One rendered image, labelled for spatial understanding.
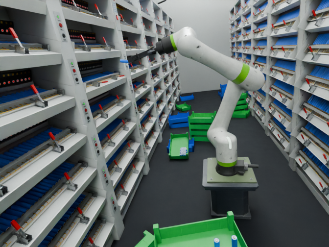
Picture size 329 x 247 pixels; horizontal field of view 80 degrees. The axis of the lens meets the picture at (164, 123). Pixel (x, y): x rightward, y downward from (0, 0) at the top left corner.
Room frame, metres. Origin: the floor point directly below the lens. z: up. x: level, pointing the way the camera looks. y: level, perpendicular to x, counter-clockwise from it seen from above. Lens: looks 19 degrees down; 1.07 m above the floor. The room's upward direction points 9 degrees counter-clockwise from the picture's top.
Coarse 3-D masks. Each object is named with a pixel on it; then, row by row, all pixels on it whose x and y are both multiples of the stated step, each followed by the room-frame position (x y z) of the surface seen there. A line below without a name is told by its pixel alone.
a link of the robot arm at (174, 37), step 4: (184, 28) 1.18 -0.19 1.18; (188, 28) 1.17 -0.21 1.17; (192, 28) 1.20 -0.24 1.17; (176, 32) 1.20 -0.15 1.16; (180, 32) 1.17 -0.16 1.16; (184, 32) 1.13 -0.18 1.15; (192, 32) 1.14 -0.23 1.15; (172, 36) 1.20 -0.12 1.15; (176, 36) 1.18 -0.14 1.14; (196, 36) 1.19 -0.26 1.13; (172, 40) 1.19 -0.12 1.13; (176, 40) 1.18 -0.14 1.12; (172, 44) 1.19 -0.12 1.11; (176, 44) 1.18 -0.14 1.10; (176, 48) 1.20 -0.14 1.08
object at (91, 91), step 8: (80, 72) 1.34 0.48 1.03; (88, 72) 1.43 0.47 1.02; (112, 72) 1.66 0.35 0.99; (120, 72) 1.64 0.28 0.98; (112, 80) 1.42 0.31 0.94; (120, 80) 1.51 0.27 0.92; (88, 88) 1.13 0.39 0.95; (96, 88) 1.16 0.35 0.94; (104, 88) 1.26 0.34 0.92; (112, 88) 1.38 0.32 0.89; (88, 96) 1.07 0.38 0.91
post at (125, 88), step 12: (84, 0) 1.68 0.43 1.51; (96, 0) 1.66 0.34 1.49; (108, 0) 1.64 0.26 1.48; (108, 12) 1.64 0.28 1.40; (96, 36) 1.67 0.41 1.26; (108, 36) 1.65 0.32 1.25; (120, 36) 1.68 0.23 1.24; (108, 60) 1.66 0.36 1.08; (132, 96) 1.67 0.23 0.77; (132, 108) 1.63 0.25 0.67; (132, 132) 1.65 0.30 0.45; (144, 156) 1.66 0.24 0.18; (144, 168) 1.64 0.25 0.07
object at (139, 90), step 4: (132, 80) 2.23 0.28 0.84; (136, 80) 2.35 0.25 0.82; (140, 80) 2.34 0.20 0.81; (144, 80) 2.33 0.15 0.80; (132, 84) 2.14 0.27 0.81; (136, 84) 2.16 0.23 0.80; (140, 84) 2.17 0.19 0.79; (144, 84) 2.14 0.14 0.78; (148, 84) 2.32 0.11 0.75; (136, 88) 1.88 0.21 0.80; (140, 88) 2.10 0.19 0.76; (144, 88) 2.13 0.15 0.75; (148, 88) 2.19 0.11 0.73; (136, 92) 1.88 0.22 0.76; (140, 92) 1.94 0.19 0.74; (144, 92) 2.04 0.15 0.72; (136, 96) 1.78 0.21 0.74; (140, 96) 1.89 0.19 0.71; (136, 100) 1.78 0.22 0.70
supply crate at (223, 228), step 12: (228, 216) 0.56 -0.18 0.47; (156, 228) 0.55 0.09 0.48; (168, 228) 0.57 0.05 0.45; (180, 228) 0.57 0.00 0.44; (192, 228) 0.57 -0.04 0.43; (204, 228) 0.57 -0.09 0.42; (216, 228) 0.57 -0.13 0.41; (228, 228) 0.56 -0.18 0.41; (156, 240) 0.54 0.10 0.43; (168, 240) 0.56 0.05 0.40; (180, 240) 0.55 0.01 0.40; (192, 240) 0.54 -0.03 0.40; (204, 240) 0.53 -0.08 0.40; (228, 240) 0.52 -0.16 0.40; (240, 240) 0.49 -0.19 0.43
